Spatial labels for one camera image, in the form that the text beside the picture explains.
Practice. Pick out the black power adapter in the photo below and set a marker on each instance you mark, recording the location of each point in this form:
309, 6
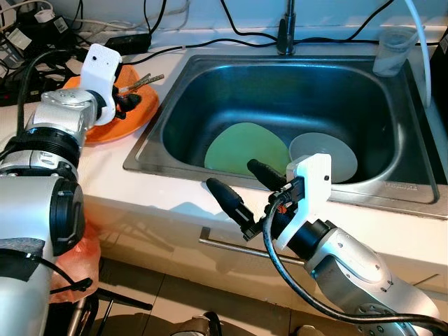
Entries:
129, 43

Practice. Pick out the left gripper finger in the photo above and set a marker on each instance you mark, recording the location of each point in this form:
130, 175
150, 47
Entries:
134, 105

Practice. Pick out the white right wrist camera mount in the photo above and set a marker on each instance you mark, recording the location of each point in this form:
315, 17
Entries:
311, 189

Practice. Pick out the dark metal faucet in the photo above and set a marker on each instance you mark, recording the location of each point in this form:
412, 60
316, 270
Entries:
285, 35

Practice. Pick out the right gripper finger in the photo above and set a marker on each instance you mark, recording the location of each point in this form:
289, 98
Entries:
227, 199
266, 175

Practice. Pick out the grey bowl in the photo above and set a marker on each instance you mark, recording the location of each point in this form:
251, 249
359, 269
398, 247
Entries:
343, 157

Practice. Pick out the orange plastic plate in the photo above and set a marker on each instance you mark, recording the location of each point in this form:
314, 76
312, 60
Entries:
133, 119

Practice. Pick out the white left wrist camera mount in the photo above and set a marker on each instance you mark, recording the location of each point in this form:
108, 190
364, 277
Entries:
101, 77

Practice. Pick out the clear plastic cup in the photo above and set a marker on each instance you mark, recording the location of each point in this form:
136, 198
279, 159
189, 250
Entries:
393, 56

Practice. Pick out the black charger pile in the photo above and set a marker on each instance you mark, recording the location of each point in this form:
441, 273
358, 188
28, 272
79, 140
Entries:
35, 35

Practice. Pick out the green plate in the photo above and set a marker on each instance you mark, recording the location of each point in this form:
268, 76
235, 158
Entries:
238, 147

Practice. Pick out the stainless steel sink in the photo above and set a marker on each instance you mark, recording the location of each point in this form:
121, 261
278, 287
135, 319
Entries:
280, 91

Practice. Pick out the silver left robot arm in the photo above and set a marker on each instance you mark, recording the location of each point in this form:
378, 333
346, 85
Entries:
42, 210

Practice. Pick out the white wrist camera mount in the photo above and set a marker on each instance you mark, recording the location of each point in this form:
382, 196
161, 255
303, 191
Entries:
311, 189
101, 77

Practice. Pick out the white kitchen cabinet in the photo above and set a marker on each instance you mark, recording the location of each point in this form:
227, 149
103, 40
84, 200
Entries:
175, 259

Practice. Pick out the red plastic bag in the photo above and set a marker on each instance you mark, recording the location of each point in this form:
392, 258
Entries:
77, 266

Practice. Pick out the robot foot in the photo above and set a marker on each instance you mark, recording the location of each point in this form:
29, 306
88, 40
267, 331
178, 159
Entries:
304, 330
196, 325

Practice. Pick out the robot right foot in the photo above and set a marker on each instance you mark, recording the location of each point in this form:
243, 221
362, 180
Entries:
304, 330

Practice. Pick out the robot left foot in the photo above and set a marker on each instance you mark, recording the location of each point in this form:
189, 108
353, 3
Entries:
196, 325

